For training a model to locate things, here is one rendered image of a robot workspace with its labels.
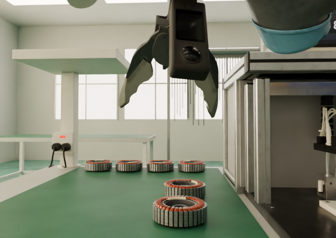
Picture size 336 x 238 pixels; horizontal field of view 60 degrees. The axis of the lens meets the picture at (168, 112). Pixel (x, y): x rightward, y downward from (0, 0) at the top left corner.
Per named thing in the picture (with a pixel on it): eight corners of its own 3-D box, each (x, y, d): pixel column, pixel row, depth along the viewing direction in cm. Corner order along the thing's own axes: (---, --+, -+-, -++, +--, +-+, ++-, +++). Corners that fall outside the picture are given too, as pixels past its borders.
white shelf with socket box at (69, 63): (115, 181, 99) (116, 47, 100) (9, 180, 101) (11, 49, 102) (133, 165, 134) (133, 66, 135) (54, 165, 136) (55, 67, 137)
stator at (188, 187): (169, 203, 72) (169, 188, 72) (159, 192, 83) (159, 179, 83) (211, 200, 75) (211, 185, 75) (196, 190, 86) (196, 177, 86)
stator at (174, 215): (214, 227, 56) (214, 207, 56) (156, 231, 54) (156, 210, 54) (198, 209, 67) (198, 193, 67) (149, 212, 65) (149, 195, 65)
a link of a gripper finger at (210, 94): (223, 96, 51) (201, 51, 47) (230, 113, 46) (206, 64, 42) (207, 104, 52) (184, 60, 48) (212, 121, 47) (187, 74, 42)
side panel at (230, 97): (247, 193, 82) (246, 80, 83) (236, 193, 82) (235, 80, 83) (231, 175, 110) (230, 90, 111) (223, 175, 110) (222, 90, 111)
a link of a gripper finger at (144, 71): (124, 94, 50) (161, 57, 47) (120, 111, 45) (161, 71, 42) (110, 83, 49) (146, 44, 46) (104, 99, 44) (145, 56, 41)
